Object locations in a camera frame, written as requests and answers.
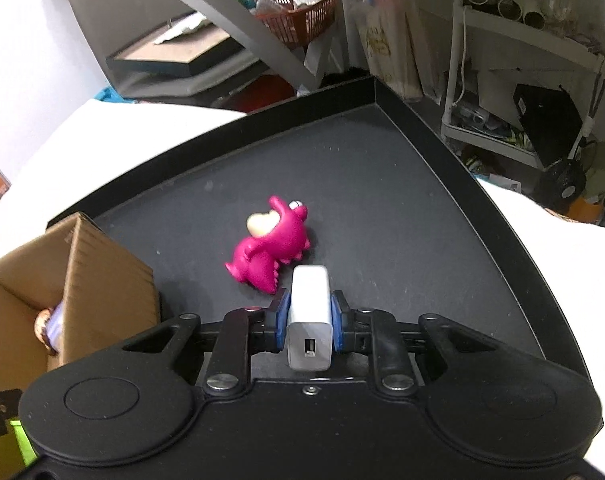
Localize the red plastic basket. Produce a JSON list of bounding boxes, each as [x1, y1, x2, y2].
[[255, 0, 341, 52]]

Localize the lavender cube toy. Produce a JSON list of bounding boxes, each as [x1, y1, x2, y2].
[[47, 302, 66, 357]]

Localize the black round fan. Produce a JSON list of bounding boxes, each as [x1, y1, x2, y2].
[[540, 159, 587, 213]]

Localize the brown-haired girl figurine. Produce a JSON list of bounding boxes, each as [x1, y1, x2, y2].
[[34, 310, 53, 349]]

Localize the grey-framed desk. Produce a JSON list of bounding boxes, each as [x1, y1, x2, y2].
[[145, 0, 344, 92]]

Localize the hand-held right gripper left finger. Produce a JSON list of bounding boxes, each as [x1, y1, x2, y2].
[[122, 287, 290, 396]]

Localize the grey chair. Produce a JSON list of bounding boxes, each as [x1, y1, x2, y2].
[[67, 0, 264, 99]]

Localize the brown cardboard box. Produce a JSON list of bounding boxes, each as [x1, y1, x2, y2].
[[0, 212, 160, 401]]

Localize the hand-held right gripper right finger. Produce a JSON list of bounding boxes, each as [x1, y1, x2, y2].
[[330, 290, 503, 393]]

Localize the green house-shaped box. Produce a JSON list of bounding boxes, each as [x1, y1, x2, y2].
[[7, 420, 38, 467]]

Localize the pink dinosaur toy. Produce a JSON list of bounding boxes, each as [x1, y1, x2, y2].
[[225, 196, 312, 295]]

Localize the black flat box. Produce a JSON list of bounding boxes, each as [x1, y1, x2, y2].
[[513, 82, 583, 168]]

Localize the white charger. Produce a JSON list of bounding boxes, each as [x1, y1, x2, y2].
[[286, 265, 333, 372]]

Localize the white paper tubes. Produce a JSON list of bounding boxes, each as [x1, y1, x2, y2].
[[463, 0, 547, 31]]

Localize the beige tote bag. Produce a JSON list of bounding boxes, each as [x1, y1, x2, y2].
[[350, 0, 444, 106]]

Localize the brown board with black frame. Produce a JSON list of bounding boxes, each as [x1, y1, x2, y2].
[[107, 22, 256, 80]]

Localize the black tray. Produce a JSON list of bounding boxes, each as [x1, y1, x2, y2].
[[46, 76, 591, 392]]

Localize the white storage cart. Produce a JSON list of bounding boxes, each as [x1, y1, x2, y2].
[[440, 0, 605, 172]]

